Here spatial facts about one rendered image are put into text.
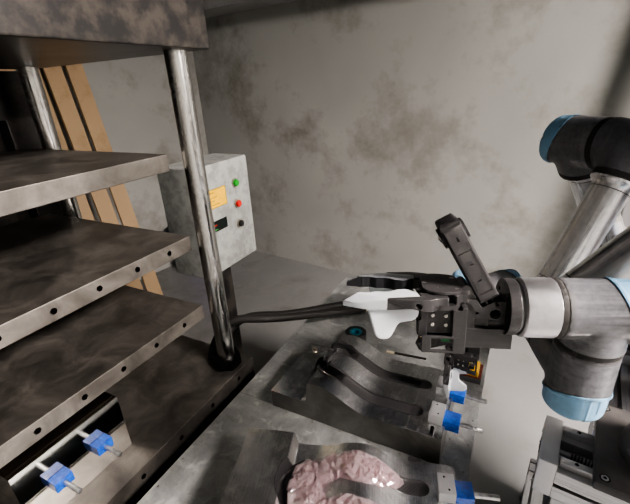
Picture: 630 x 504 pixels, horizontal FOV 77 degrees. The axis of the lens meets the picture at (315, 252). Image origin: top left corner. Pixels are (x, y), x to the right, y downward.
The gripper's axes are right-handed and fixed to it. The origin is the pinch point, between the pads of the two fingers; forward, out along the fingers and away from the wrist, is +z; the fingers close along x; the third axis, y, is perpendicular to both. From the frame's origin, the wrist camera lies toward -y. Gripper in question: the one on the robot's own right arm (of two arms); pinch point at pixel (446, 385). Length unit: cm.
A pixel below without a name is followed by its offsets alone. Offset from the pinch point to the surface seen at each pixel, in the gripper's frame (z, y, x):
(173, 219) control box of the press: -38, -97, 2
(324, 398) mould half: 1.2, -29.7, -17.5
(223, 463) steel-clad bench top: 11, -49, -40
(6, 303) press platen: -38, -88, -57
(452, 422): 0.5, 3.7, -12.4
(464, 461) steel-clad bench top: 10.9, 7.7, -13.5
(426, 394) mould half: 1.9, -4.6, -3.8
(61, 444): -4, -78, -61
